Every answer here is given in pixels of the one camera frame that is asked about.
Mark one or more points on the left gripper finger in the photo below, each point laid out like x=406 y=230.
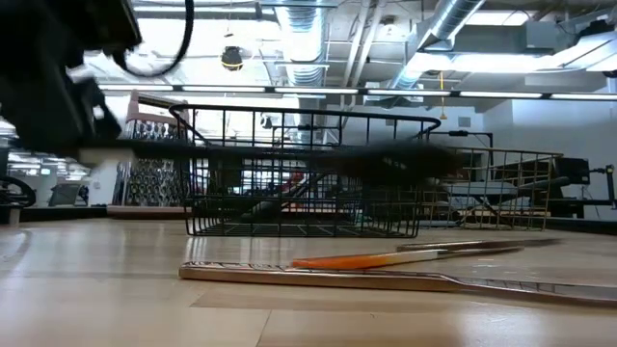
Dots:
x=48 y=111

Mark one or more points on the black utensil with silver band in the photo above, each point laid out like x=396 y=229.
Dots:
x=270 y=205

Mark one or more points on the copper cutlery piece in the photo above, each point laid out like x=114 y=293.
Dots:
x=313 y=278

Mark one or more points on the yellow hanging pendant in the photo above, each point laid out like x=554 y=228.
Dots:
x=442 y=115

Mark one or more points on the long ceiling light strip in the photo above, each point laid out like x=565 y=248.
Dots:
x=501 y=94

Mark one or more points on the small black monitor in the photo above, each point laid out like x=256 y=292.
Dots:
x=572 y=171

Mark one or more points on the black ceiling dome camera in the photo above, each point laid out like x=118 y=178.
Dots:
x=232 y=59

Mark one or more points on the silver ventilation duct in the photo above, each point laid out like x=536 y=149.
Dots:
x=303 y=48
x=448 y=19

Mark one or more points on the black gantry frame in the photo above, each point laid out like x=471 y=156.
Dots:
x=467 y=133

